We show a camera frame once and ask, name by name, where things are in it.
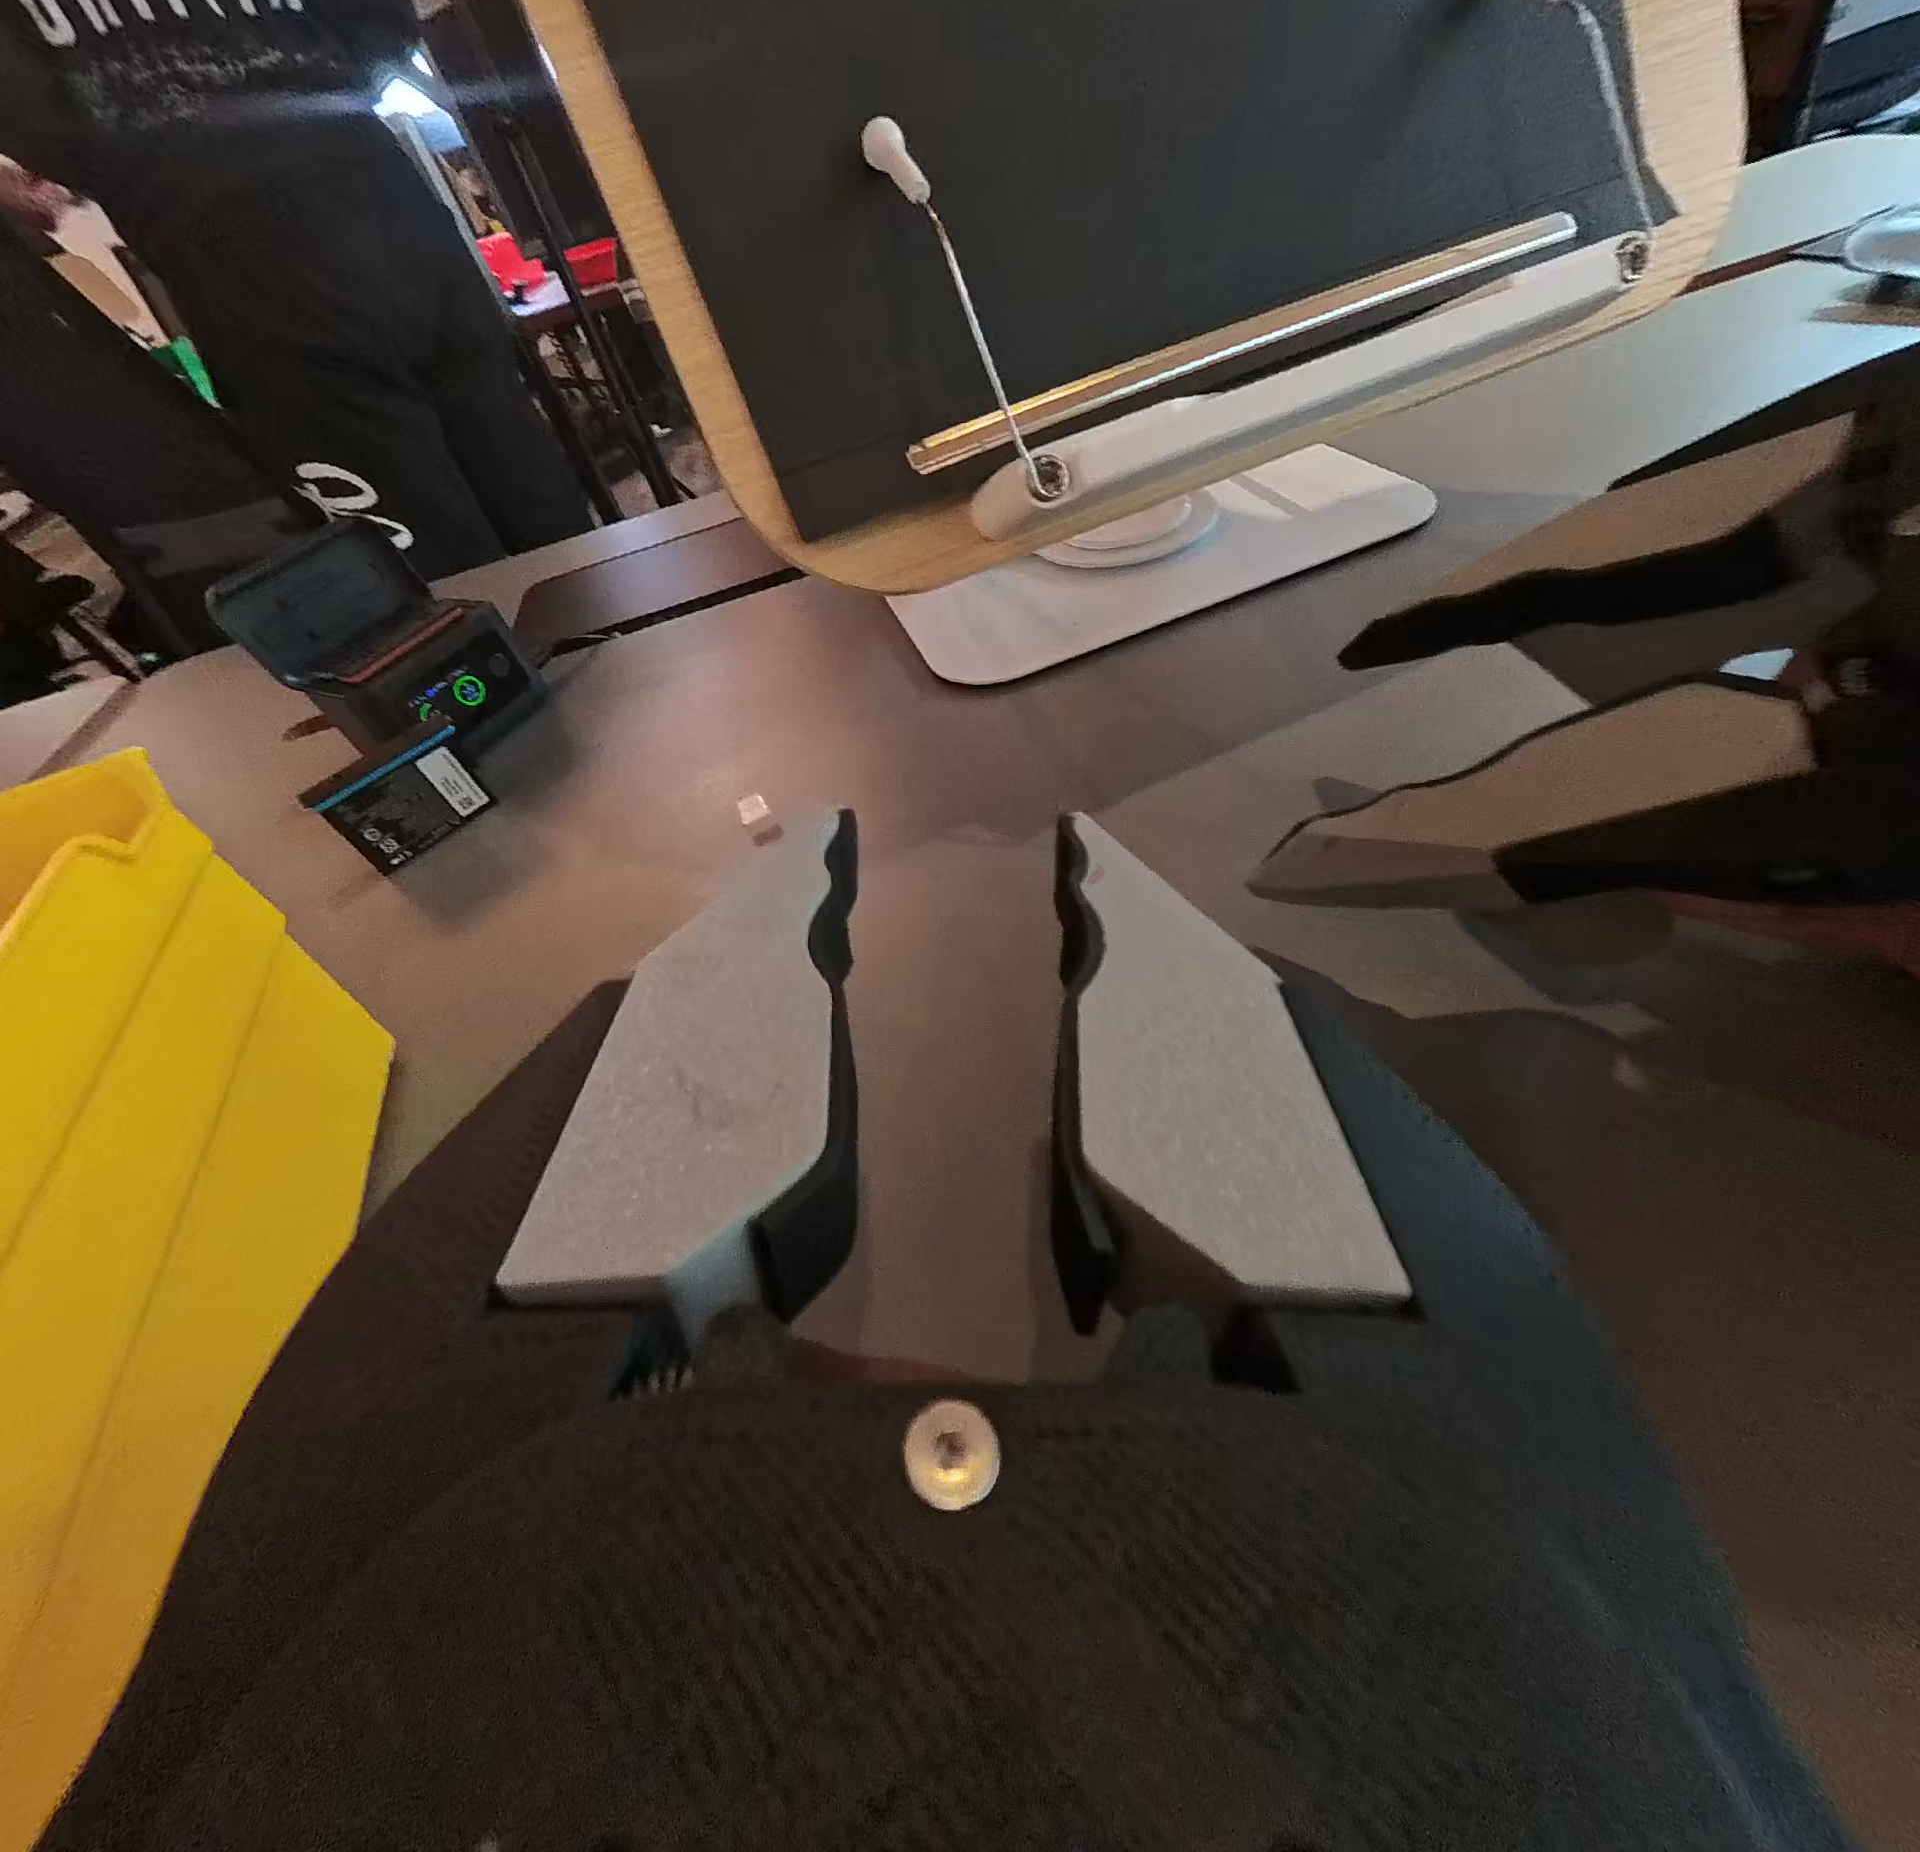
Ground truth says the white stand base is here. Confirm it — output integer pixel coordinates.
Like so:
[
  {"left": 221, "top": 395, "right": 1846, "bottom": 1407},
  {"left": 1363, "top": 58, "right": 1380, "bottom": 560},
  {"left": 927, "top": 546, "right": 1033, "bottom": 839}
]
[{"left": 885, "top": 440, "right": 1441, "bottom": 687}]

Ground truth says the yellow plastic bin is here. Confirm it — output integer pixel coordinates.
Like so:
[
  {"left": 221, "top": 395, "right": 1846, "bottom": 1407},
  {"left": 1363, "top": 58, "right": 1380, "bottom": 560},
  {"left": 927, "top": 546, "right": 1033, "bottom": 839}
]
[{"left": 0, "top": 744, "right": 399, "bottom": 1852}]

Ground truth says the person's right hand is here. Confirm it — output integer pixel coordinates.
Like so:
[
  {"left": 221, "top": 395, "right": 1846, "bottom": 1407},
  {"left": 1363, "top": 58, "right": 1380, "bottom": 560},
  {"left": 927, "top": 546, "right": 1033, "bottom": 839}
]
[{"left": 1665, "top": 900, "right": 1920, "bottom": 977}]

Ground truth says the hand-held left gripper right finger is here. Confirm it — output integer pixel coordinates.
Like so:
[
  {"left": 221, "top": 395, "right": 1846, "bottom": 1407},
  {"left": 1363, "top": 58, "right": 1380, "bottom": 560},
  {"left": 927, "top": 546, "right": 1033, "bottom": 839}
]
[{"left": 1049, "top": 808, "right": 1416, "bottom": 1336}]

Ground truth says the black office chair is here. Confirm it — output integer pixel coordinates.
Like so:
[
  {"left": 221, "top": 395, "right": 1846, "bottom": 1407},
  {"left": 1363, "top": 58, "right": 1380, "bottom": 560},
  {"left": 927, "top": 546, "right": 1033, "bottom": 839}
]
[{"left": 1740, "top": 0, "right": 1920, "bottom": 164}]

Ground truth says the red box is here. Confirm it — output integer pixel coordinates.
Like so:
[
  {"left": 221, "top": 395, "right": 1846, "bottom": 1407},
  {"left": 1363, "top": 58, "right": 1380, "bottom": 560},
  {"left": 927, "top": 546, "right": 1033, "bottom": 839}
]
[{"left": 476, "top": 229, "right": 620, "bottom": 290}]

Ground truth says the black board book stand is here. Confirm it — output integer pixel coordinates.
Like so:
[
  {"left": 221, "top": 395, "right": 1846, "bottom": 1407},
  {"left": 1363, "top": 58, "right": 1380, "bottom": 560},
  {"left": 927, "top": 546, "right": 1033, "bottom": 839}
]
[{"left": 496, "top": 0, "right": 1750, "bottom": 596}]

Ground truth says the black battery charger case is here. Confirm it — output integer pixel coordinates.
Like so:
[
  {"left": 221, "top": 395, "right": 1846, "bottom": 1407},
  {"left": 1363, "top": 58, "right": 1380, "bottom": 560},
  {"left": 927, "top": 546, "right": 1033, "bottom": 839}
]
[{"left": 206, "top": 513, "right": 551, "bottom": 755}]

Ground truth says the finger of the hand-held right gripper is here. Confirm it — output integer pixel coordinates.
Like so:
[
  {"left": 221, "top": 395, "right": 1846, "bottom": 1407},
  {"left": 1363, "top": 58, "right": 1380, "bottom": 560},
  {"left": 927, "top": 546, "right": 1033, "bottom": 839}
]
[
  {"left": 1245, "top": 677, "right": 1824, "bottom": 965},
  {"left": 1337, "top": 412, "right": 1891, "bottom": 677}
]

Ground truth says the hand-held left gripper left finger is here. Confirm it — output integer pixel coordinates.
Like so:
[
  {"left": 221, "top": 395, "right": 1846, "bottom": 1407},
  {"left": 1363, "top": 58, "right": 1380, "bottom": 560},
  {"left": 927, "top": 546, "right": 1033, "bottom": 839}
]
[{"left": 492, "top": 808, "right": 865, "bottom": 1324}]

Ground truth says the black battery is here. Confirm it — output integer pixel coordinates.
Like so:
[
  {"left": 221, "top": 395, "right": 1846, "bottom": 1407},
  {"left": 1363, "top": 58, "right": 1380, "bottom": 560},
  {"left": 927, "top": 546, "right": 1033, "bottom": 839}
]
[{"left": 297, "top": 722, "right": 500, "bottom": 879}]

